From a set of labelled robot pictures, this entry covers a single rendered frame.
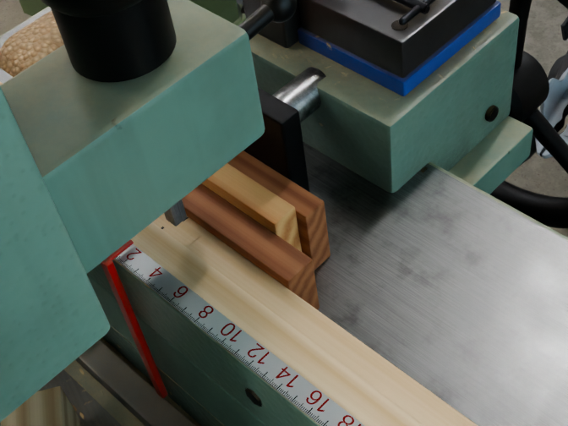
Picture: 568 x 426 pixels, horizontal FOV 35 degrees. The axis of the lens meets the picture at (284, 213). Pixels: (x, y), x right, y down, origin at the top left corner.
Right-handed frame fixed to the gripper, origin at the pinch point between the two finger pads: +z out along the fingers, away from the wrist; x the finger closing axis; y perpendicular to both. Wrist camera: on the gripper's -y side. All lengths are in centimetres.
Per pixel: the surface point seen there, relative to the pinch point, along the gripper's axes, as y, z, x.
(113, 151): 49, 30, 2
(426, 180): 27.9, 17.2, 5.1
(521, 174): -83, -27, -33
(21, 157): 56, 32, 6
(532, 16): -98, -69, -60
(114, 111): 50, 28, 1
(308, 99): 34.3, 18.3, -1.7
